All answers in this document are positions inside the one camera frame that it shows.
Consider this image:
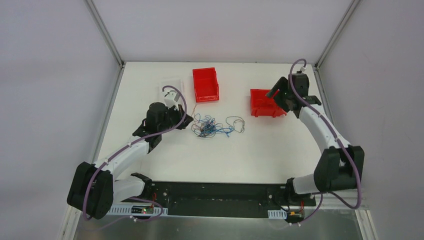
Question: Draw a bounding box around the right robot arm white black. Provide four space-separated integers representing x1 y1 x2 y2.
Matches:
266 72 365 205

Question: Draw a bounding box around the black wire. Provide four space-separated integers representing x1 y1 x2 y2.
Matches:
225 115 246 134

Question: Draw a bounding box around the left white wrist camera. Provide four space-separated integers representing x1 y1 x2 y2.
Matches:
163 90 180 109

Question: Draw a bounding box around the coloured wire bundle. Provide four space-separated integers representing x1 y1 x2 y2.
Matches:
190 104 235 139

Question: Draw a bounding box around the clear plastic bin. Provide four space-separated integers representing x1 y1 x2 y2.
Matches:
158 77 185 104

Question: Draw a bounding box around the red bin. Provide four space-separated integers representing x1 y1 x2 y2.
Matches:
192 67 220 103
250 88 287 118

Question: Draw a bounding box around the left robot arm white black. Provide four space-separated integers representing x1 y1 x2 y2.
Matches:
66 102 194 220

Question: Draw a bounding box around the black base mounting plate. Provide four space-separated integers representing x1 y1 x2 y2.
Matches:
137 181 316 219

